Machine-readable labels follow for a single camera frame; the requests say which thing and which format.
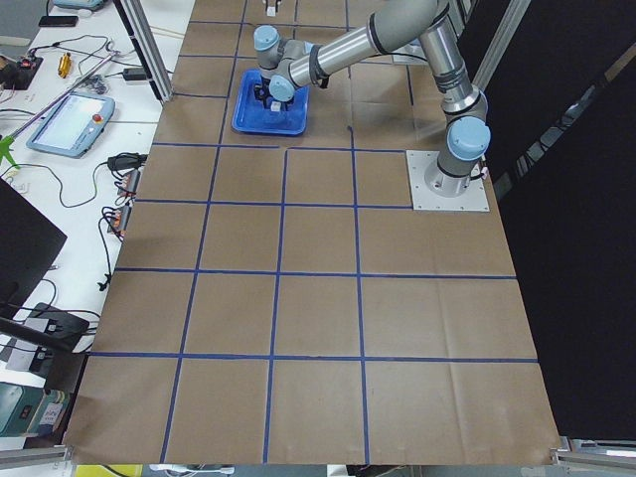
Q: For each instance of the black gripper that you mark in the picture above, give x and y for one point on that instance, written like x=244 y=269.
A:
x=263 y=94

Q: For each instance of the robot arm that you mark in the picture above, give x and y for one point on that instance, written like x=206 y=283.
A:
x=286 y=65

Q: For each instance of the blue plastic tray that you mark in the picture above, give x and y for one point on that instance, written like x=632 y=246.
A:
x=255 y=115

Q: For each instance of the black power adapter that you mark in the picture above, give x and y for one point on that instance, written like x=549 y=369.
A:
x=134 y=74

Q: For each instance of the teach pendant tablet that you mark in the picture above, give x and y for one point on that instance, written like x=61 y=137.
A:
x=73 y=125

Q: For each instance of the yellow cylindrical tool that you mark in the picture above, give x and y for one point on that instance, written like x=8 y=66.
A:
x=65 y=65

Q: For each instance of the black smartphone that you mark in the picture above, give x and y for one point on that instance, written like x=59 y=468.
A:
x=58 y=21

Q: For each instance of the black monitor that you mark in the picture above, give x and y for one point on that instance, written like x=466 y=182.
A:
x=30 y=243

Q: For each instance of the aluminium frame post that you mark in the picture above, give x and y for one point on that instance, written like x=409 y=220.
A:
x=138 y=29

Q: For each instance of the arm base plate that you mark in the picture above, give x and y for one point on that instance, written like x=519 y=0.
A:
x=433 y=191

